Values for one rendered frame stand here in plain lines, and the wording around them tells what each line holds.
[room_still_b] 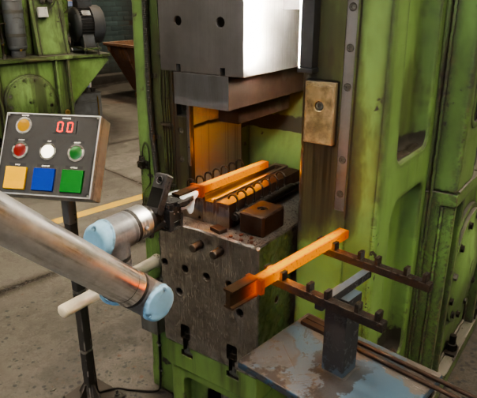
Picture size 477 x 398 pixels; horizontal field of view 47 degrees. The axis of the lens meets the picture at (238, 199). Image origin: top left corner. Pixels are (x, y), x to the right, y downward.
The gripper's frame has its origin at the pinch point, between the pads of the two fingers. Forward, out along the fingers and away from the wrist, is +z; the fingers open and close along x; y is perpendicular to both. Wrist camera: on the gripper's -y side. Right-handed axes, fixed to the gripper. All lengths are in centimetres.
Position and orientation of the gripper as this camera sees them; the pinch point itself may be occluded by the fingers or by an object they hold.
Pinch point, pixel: (192, 190)
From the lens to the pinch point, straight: 157.7
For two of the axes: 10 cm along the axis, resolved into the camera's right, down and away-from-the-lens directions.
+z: 5.8, -3.0, 7.5
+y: 0.0, 9.3, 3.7
